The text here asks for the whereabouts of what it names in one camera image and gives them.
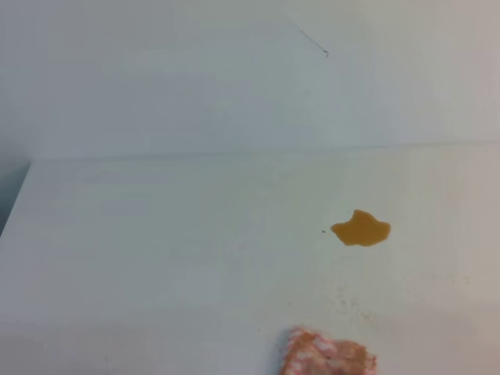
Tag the pink white checkered rag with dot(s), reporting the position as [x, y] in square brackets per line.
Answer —
[310, 351]

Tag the brown coffee stain puddle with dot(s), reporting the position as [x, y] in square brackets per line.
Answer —
[362, 229]

